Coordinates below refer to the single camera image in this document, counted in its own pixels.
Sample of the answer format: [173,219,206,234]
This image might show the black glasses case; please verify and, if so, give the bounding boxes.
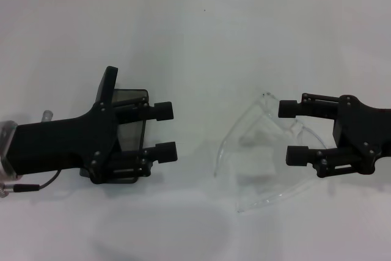
[79,65,150,186]

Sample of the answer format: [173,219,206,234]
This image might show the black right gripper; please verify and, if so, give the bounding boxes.
[277,92,391,178]

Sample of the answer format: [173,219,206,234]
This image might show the clear plastic glasses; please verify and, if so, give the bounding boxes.
[213,91,337,213]

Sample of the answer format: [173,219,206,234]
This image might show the left arm cable with plug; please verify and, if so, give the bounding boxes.
[0,171,60,199]

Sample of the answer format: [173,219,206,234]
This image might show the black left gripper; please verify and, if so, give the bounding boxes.
[5,101,119,185]

